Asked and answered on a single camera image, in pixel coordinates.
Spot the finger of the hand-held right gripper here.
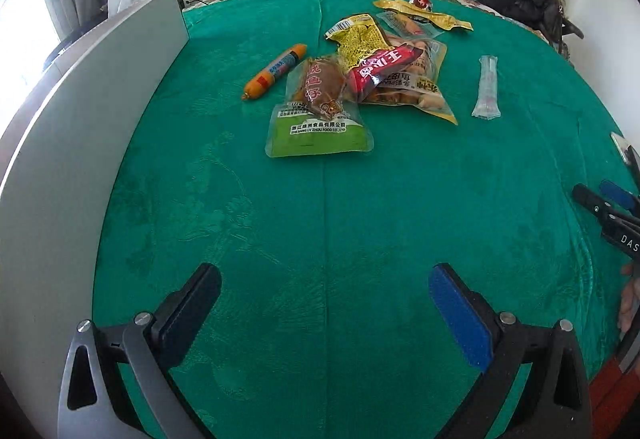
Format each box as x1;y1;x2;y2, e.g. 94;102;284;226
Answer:
599;179;640;214
572;184;626;222

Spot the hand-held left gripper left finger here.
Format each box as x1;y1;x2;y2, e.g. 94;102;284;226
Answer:
57;263;223;439

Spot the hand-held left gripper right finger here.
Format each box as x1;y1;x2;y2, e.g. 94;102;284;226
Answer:
428;263;593;439

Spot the long clear tube packet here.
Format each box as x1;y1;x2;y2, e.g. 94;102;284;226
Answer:
471;55;501;120

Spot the large clear yellow-edged snack packet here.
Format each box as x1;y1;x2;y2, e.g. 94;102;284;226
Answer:
360;31;460;126

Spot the grey storage box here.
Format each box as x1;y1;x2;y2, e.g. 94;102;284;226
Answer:
0;0;191;420

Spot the green packet with brown snack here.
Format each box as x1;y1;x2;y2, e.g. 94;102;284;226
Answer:
265;56;375;158

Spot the yellow snack wrapper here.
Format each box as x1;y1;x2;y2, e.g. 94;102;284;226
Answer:
374;0;473;34

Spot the orange sausage stick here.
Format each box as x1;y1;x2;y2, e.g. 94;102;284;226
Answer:
242;44;307;102

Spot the red snack packet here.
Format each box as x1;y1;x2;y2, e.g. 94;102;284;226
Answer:
345;44;426;104

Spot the small clear packet orange snack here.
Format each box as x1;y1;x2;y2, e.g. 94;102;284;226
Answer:
377;10;446;40

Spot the yellow patterned snack packet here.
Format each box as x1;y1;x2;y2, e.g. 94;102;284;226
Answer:
325;15;396;72

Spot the person's right hand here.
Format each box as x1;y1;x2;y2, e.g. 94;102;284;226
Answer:
618;264;640;335

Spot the white phone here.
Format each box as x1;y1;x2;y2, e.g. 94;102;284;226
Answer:
610;131;640;166

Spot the green blanket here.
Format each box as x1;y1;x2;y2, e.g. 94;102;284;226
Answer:
92;0;640;439

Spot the pile of dark clothes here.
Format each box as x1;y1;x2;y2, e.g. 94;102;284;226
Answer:
472;0;585;56

